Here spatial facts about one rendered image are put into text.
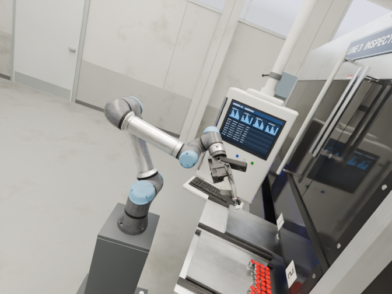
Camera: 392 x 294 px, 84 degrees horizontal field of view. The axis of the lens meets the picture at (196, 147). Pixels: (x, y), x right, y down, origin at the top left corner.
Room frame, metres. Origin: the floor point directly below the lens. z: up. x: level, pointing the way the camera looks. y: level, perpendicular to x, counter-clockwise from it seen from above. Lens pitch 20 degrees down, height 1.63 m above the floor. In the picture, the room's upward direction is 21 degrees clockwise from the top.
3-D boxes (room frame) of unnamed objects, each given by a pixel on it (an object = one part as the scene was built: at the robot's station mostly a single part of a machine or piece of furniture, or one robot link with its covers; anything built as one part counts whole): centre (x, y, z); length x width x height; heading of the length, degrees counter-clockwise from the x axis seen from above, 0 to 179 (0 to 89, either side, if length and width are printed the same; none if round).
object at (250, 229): (1.03, -0.48, 0.90); 0.34 x 0.26 x 0.04; 83
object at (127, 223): (0.88, 0.17, 0.84); 0.15 x 0.15 x 0.10
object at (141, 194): (0.89, 0.17, 0.96); 0.13 x 0.12 x 0.14; 176
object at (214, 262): (0.71, -0.32, 0.90); 0.34 x 0.26 x 0.04; 83
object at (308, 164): (1.21, -0.60, 1.50); 0.47 x 0.01 x 0.59; 173
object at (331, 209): (0.77, -0.55, 1.50); 0.43 x 0.01 x 0.59; 173
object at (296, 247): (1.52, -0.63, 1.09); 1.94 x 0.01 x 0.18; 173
